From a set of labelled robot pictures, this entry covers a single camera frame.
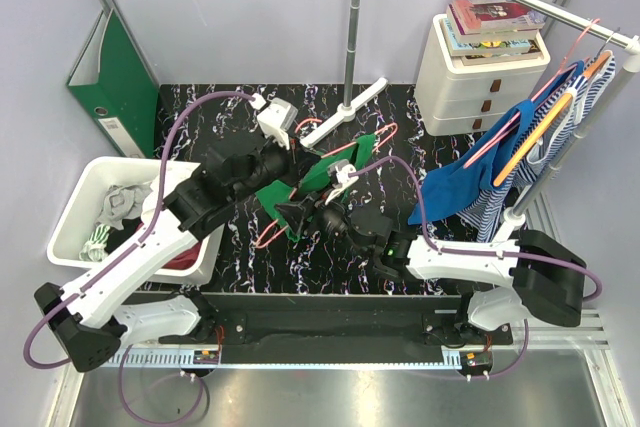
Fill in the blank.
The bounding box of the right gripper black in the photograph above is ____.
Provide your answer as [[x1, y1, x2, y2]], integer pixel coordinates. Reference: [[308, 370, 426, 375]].
[[274, 181, 370, 260]]

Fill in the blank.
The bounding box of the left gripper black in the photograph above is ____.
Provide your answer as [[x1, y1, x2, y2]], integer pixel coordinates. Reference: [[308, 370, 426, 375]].
[[231, 128, 322, 204]]

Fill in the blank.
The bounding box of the green tank top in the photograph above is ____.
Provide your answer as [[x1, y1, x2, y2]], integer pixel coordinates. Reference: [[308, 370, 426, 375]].
[[255, 134, 377, 242]]

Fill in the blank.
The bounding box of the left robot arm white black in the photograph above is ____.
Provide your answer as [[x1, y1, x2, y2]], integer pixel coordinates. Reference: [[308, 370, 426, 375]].
[[22, 140, 305, 372]]

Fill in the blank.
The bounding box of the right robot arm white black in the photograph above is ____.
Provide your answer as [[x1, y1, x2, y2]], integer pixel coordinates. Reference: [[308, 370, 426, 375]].
[[275, 199, 586, 344]]

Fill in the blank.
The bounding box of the blue tank top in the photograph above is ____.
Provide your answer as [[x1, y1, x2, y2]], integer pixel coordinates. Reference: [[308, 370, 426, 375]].
[[421, 60, 585, 222]]

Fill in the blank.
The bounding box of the orange wooden hanger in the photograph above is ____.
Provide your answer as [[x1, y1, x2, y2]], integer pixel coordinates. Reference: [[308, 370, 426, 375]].
[[493, 51, 611, 187]]

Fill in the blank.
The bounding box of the blue white striped top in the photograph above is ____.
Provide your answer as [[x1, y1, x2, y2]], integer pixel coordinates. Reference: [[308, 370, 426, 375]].
[[458, 50, 616, 243]]

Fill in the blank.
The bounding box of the pink hanger with blue top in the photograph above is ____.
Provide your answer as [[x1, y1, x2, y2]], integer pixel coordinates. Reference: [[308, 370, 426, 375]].
[[462, 18, 604, 169]]

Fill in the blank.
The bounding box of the white garment in bin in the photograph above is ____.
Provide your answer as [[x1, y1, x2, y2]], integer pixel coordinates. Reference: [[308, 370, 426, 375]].
[[140, 178, 159, 224]]

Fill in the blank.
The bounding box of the maroon garment in bin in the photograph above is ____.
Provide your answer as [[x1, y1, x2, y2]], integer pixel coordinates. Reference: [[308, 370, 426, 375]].
[[164, 243, 201, 271]]

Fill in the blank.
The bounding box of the grey garment in bin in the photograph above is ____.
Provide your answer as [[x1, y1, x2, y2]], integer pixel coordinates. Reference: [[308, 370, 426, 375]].
[[96, 184, 151, 230]]

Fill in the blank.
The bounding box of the white laundry bin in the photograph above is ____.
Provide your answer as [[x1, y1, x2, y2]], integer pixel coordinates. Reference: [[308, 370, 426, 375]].
[[46, 157, 224, 286]]

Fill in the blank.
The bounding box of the metal clothes rack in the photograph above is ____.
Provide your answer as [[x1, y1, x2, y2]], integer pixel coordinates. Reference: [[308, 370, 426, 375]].
[[301, 0, 639, 240]]

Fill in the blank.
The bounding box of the green lever arch binder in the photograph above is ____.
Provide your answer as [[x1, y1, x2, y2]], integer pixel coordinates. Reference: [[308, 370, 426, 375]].
[[66, 11, 158, 159]]

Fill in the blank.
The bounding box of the white three-drawer unit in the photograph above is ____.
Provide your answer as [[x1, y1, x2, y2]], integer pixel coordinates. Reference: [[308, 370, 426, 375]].
[[414, 14, 551, 136]]

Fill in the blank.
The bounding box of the green white striped garment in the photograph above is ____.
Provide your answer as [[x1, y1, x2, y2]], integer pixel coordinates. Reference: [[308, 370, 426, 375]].
[[78, 224, 112, 262]]

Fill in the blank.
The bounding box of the middle book teal cover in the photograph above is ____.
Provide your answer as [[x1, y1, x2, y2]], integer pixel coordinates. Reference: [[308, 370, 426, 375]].
[[439, 17, 538, 56]]

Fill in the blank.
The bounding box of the top book pink cover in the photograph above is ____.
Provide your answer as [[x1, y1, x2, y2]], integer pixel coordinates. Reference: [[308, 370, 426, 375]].
[[449, 0, 546, 34]]

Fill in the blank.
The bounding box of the bottom book yellow black cover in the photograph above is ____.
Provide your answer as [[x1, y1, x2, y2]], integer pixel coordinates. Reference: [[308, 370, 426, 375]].
[[453, 40, 541, 66]]

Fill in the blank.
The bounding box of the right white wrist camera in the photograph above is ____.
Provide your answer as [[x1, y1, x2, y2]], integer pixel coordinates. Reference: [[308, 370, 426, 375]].
[[325, 159, 359, 205]]

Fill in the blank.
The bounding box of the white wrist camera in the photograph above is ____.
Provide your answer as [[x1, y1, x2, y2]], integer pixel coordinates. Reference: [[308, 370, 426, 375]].
[[325, 159, 359, 205], [249, 94, 298, 150]]

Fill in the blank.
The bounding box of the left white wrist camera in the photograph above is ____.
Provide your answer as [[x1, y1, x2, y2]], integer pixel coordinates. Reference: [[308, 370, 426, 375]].
[[249, 94, 298, 150]]

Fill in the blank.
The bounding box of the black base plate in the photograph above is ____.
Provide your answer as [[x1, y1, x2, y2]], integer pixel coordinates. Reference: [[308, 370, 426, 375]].
[[160, 293, 513, 369]]

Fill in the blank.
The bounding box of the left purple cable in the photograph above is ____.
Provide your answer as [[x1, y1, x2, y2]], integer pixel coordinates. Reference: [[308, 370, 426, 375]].
[[23, 90, 264, 426]]

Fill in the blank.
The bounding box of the purple cable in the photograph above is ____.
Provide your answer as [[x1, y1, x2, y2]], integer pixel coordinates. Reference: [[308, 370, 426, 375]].
[[349, 155, 604, 381], [23, 90, 264, 426]]

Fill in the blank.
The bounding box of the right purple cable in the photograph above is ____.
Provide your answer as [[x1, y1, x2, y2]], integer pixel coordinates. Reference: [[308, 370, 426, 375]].
[[349, 155, 604, 381]]

